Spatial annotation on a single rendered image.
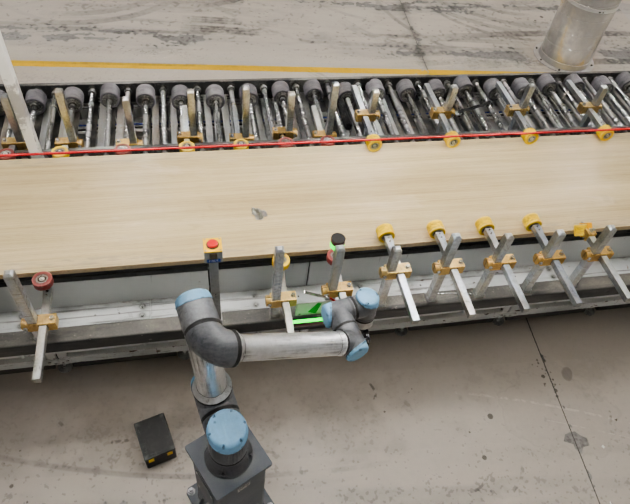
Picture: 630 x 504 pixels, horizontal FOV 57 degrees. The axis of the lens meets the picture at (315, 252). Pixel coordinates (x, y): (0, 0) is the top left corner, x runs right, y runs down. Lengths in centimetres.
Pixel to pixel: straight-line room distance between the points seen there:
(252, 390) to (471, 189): 158
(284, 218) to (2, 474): 181
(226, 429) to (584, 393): 225
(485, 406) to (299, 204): 155
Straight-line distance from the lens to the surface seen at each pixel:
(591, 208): 333
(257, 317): 265
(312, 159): 307
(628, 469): 368
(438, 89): 388
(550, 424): 357
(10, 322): 292
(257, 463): 247
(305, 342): 191
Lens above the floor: 293
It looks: 50 degrees down
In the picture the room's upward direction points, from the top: 9 degrees clockwise
